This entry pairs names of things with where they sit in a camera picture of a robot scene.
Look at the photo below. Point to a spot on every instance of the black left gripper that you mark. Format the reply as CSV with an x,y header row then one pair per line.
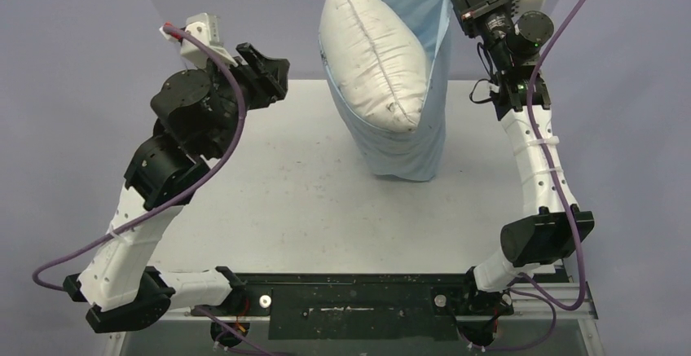
x,y
275,71

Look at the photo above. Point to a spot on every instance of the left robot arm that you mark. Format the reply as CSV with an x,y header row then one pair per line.
x,y
197,116

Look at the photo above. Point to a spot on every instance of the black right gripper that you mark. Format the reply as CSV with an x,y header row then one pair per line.
x,y
482,12

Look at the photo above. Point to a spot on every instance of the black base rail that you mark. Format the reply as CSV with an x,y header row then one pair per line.
x,y
366,307

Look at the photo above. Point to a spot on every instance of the white pillow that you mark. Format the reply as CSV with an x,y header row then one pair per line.
x,y
376,62

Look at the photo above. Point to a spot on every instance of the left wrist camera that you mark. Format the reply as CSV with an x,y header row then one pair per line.
x,y
203,27

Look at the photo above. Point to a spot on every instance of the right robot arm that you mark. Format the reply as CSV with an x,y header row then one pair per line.
x,y
552,226

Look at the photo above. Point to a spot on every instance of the light blue pillowcase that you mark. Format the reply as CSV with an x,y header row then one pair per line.
x,y
413,156

